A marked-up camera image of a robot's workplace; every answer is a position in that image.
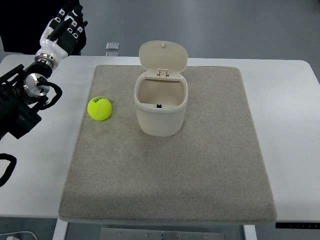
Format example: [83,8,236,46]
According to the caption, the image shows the cream lidded plastic box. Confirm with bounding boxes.
[134,40,189,137]

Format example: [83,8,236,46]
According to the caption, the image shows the black table control panel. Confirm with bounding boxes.
[275,222,320,230]

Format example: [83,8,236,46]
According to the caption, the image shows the white table leg right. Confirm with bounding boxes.
[243,225,258,240]

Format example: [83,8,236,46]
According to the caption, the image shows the white table leg left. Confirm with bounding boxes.
[52,219,69,240]

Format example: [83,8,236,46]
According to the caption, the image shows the white device at bottom left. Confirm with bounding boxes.
[0,230,38,240]

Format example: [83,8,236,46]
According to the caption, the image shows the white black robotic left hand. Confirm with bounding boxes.
[34,0,88,69]

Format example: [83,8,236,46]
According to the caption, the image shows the person in dark clothes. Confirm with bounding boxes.
[0,0,87,56]

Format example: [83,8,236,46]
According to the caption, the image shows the clear plastic floor socket cover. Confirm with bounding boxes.
[105,42,120,51]

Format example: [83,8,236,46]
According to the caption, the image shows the yellow-green tennis ball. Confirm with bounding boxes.
[87,96,112,121]

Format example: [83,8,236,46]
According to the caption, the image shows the white table leg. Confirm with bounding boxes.
[52,219,69,240]
[243,225,258,240]

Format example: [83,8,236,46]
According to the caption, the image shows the grey felt mat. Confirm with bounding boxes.
[59,65,277,224]

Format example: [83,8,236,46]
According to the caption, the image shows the grey metal base plate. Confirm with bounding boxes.
[99,228,226,240]

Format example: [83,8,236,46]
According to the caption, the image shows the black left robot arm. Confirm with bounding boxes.
[0,53,63,139]

